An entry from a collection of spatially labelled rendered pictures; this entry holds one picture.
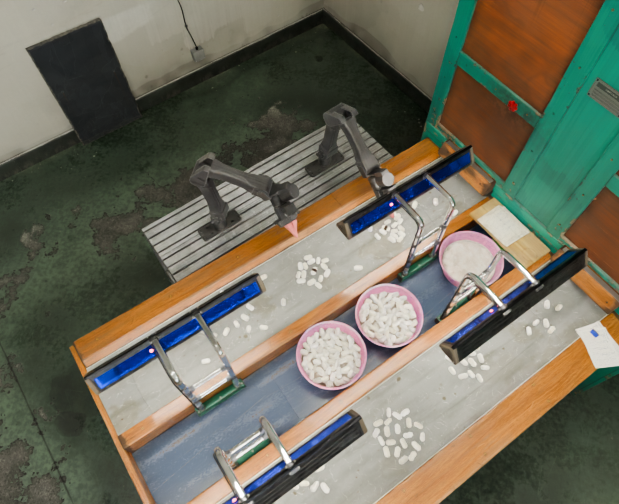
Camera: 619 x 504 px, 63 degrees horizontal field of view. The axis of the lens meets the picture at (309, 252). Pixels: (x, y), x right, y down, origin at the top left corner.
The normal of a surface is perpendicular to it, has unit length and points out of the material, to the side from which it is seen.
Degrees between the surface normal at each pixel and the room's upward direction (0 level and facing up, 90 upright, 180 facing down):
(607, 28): 90
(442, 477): 0
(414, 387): 0
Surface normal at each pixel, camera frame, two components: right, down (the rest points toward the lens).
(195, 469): 0.00, -0.49
